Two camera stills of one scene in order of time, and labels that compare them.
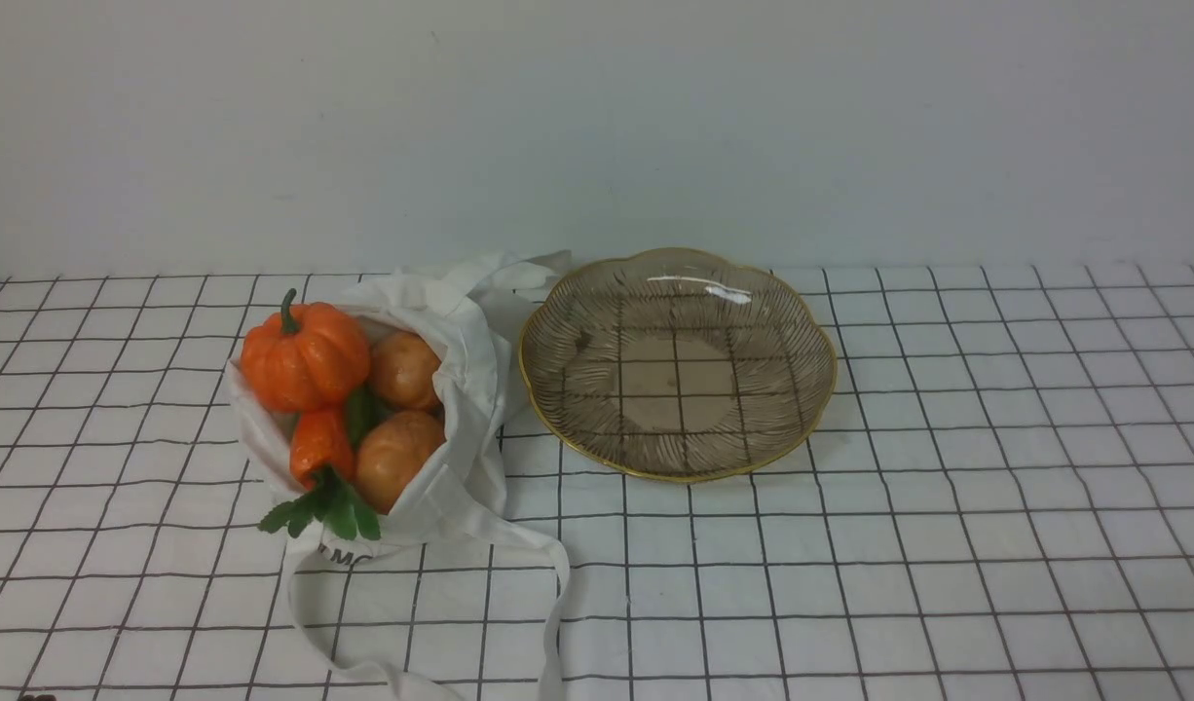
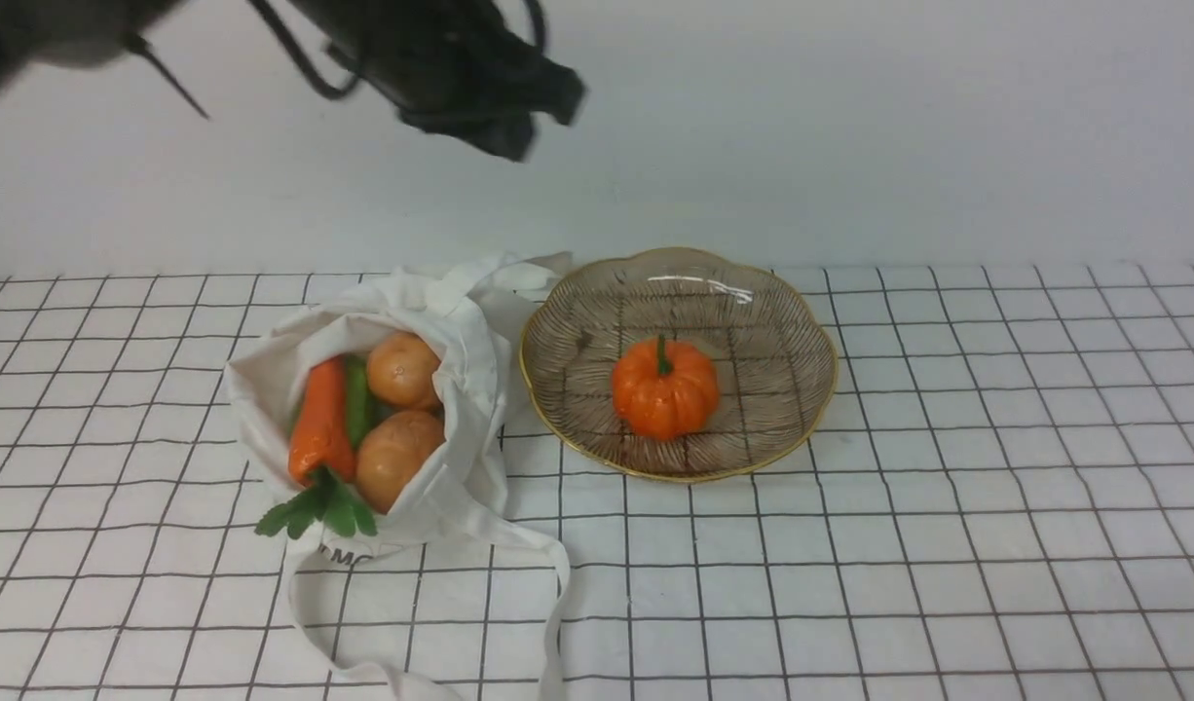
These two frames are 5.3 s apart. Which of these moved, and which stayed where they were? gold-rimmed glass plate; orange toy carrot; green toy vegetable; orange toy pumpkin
Moved: orange toy pumpkin
Stayed: orange toy carrot; green toy vegetable; gold-rimmed glass plate
